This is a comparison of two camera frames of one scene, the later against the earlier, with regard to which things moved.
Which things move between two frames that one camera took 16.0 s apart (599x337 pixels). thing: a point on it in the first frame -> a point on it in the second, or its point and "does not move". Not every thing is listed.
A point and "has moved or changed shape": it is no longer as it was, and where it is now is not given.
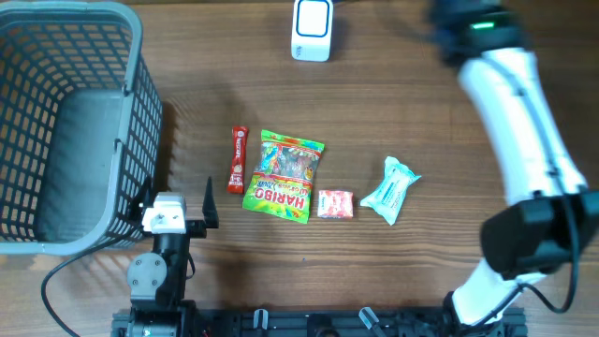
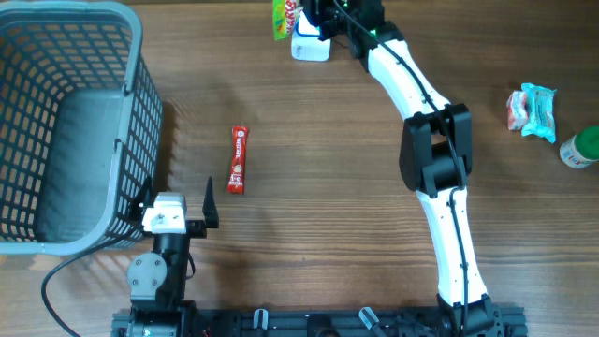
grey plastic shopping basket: [81, 125] does not move
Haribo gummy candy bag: [283, 178] -> [283, 11]
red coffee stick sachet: [240, 139] does not move
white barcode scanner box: [312, 30] does not move
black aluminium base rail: [313, 322] does not move
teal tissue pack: [388, 197] has moved or changed shape
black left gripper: [197, 227] does not move
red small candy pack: [335, 204] has moved or changed shape
